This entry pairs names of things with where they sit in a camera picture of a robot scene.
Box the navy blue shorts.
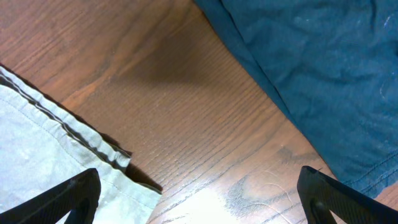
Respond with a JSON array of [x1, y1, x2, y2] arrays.
[[197, 0, 397, 198]]

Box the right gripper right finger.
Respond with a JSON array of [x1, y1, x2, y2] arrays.
[[297, 166, 397, 224]]

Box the light khaki shorts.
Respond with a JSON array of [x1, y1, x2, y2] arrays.
[[1, 68, 161, 223]]

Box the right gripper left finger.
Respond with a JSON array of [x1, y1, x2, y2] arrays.
[[1, 168, 101, 224]]

